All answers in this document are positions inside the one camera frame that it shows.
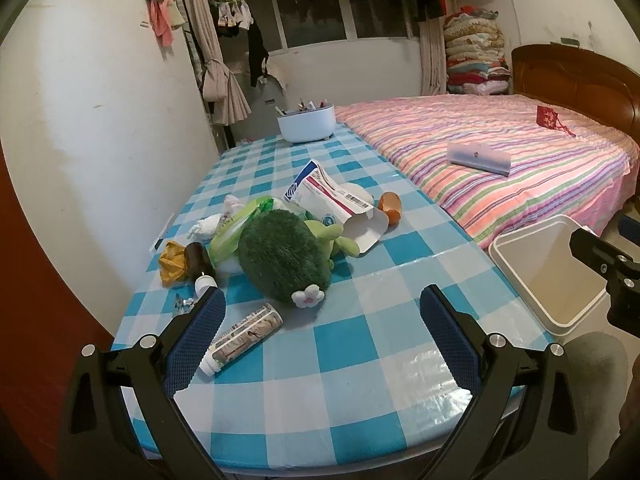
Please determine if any printed cylindrical tube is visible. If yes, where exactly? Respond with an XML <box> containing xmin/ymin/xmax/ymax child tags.
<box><xmin>200</xmin><ymin>304</ymin><xmax>283</xmax><ymax>377</ymax></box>

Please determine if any yellow snack wrapper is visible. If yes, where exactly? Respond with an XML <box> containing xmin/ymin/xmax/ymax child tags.
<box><xmin>158</xmin><ymin>240</ymin><xmax>186</xmax><ymax>288</ymax></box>

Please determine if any brown glass bottle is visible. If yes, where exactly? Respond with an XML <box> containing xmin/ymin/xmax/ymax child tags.
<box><xmin>184</xmin><ymin>242</ymin><xmax>217</xmax><ymax>299</ymax></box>

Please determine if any green snack plastic bag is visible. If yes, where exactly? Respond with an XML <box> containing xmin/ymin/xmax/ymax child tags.
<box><xmin>207</xmin><ymin>196</ymin><xmax>277</xmax><ymax>266</ymax></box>

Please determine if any white tissue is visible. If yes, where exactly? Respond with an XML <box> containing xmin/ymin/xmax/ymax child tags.
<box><xmin>188</xmin><ymin>214</ymin><xmax>222</xmax><ymax>242</ymax></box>

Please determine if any green plush hedgehog toy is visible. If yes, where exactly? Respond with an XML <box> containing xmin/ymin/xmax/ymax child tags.
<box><xmin>236</xmin><ymin>209</ymin><xmax>360</xmax><ymax>309</ymax></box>

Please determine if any white red paper mail bag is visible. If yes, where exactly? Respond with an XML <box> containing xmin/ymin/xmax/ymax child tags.
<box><xmin>283</xmin><ymin>159</ymin><xmax>390</xmax><ymax>254</ymax></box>

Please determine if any small knotted plastic bag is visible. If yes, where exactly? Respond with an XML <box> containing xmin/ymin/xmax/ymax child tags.
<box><xmin>222</xmin><ymin>194</ymin><xmax>245</xmax><ymax>216</ymax></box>

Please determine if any white fluffy plush toy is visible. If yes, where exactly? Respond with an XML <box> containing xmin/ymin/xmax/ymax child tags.
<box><xmin>342</xmin><ymin>182</ymin><xmax>374</xmax><ymax>206</ymax></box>

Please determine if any white storage bin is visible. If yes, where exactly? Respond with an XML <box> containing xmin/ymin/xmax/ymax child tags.
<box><xmin>488</xmin><ymin>214</ymin><xmax>605</xmax><ymax>337</ymax></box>

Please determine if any striped pink bed cover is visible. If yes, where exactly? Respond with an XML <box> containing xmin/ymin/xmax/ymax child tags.
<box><xmin>336</xmin><ymin>94</ymin><xmax>639</xmax><ymax>248</ymax></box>

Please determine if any small foil wrapper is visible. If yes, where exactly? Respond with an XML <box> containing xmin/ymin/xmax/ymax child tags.
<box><xmin>172</xmin><ymin>294</ymin><xmax>194</xmax><ymax>316</ymax></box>

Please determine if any red pouch on bed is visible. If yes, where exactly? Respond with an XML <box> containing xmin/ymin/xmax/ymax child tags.
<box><xmin>536</xmin><ymin>105</ymin><xmax>576</xmax><ymax>138</ymax></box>

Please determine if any lavender pencil case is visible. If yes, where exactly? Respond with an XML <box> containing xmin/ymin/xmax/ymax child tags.
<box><xmin>447</xmin><ymin>143</ymin><xmax>511</xmax><ymax>177</ymax></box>

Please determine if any blue checkered tablecloth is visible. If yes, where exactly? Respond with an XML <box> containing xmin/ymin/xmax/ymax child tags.
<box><xmin>110</xmin><ymin>121</ymin><xmax>557</xmax><ymax>470</ymax></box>

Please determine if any wooden bed headboard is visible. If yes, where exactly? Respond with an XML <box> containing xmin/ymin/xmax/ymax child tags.
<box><xmin>511</xmin><ymin>44</ymin><xmax>640</xmax><ymax>141</ymax></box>

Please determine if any stack of folded quilts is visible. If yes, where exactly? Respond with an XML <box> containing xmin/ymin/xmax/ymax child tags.
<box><xmin>444</xmin><ymin>6</ymin><xmax>512</xmax><ymax>96</ymax></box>

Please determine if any right beige curtain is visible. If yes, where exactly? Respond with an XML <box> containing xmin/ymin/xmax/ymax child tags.
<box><xmin>419</xmin><ymin>18</ymin><xmax>447</xmax><ymax>96</ymax></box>

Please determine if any beige tied curtain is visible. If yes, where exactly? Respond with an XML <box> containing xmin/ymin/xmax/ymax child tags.
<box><xmin>183</xmin><ymin>0</ymin><xmax>250</xmax><ymax>126</ymax></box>

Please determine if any white oval pen holder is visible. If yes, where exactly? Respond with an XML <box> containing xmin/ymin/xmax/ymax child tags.
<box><xmin>277</xmin><ymin>105</ymin><xmax>336</xmax><ymax>144</ymax></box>

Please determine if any laundry clip hanger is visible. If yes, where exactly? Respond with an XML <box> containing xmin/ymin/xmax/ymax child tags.
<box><xmin>209</xmin><ymin>0</ymin><xmax>254</xmax><ymax>30</ymax></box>

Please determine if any wall power outlet strip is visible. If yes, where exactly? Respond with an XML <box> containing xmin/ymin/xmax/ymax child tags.
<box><xmin>150</xmin><ymin>214</ymin><xmax>176</xmax><ymax>254</ymax></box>

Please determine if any pink cloth on wall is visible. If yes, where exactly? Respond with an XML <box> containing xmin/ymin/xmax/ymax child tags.
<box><xmin>145</xmin><ymin>0</ymin><xmax>184</xmax><ymax>49</ymax></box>

